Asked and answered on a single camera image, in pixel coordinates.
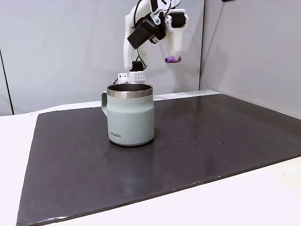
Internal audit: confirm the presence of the purple pen grip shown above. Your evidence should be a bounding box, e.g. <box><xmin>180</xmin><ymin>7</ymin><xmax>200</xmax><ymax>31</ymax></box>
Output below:
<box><xmin>165</xmin><ymin>56</ymin><xmax>182</xmax><ymax>65</ymax></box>

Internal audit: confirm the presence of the sage green steel mug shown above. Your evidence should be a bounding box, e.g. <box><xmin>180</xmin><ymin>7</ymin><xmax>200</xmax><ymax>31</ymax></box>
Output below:
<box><xmin>101</xmin><ymin>83</ymin><xmax>155</xmax><ymax>147</ymax></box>

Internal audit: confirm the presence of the black rubber mat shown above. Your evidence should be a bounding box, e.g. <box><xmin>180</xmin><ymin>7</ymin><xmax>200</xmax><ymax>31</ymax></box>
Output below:
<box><xmin>16</xmin><ymin>93</ymin><xmax>301</xmax><ymax>226</ymax></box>

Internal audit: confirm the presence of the black camera cable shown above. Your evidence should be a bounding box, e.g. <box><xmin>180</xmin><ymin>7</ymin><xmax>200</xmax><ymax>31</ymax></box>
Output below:
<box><xmin>134</xmin><ymin>48</ymin><xmax>145</xmax><ymax>69</ymax></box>

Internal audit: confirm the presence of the black oval camera box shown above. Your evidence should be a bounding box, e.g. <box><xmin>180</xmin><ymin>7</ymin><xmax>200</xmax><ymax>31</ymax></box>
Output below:
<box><xmin>127</xmin><ymin>18</ymin><xmax>167</xmax><ymax>50</ymax></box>

